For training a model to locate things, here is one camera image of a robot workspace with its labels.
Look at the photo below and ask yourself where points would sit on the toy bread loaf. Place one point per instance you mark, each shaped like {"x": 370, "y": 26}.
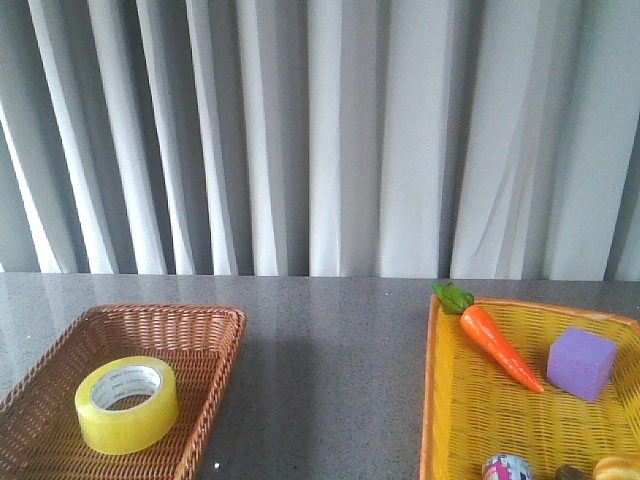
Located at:
{"x": 617, "y": 467}

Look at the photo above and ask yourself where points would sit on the yellow packing tape roll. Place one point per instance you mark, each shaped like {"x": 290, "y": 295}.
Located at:
{"x": 127, "y": 405}

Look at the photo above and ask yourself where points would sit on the dark brown toy piece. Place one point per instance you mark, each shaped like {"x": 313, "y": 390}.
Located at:
{"x": 569, "y": 472}

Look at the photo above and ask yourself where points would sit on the grey pleated curtain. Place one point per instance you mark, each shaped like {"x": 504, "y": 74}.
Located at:
{"x": 417, "y": 139}

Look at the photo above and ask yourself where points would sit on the brown wicker basket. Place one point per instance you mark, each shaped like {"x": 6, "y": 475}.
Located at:
{"x": 40, "y": 432}

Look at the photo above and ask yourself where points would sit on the purple foam cube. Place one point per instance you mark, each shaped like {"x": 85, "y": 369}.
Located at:
{"x": 581, "y": 363}

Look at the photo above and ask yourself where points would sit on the yellow wicker basket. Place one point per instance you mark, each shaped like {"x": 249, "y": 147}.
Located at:
{"x": 473, "y": 409}

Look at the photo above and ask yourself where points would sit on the orange toy carrot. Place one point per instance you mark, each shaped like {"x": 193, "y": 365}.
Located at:
{"x": 480, "y": 327}

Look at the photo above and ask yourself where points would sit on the colourful small can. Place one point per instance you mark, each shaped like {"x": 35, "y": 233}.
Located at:
{"x": 506, "y": 466}

